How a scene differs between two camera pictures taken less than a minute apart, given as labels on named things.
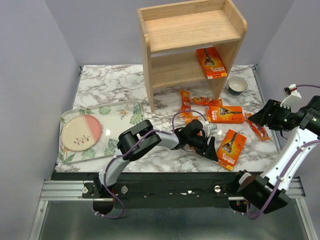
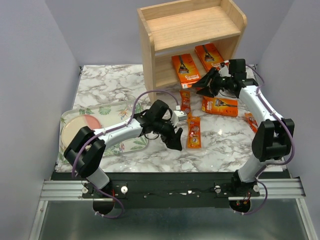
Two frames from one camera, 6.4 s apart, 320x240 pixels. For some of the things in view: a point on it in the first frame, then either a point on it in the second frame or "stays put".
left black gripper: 208,151 -> 174,142
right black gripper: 261,116 -> 210,91
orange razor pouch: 260,130 stays put
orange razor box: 225,114 -> 225,106
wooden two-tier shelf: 174,33 stays put
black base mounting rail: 161,190 stays put
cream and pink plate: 80,132 stays put
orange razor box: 230,149 -> 186,70
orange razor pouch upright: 185,111 stays put
